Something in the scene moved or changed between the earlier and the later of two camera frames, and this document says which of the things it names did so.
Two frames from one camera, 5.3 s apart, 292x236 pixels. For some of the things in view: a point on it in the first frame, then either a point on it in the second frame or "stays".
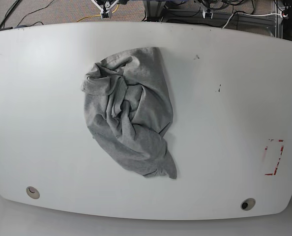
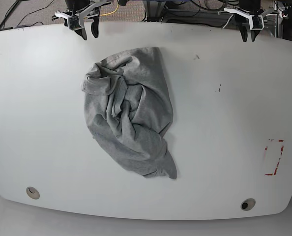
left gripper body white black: x=105 y=7 → x=76 y=18
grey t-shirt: x=129 y=109 stays
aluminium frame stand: x=154 y=10 stays
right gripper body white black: x=206 y=9 → x=255 y=18
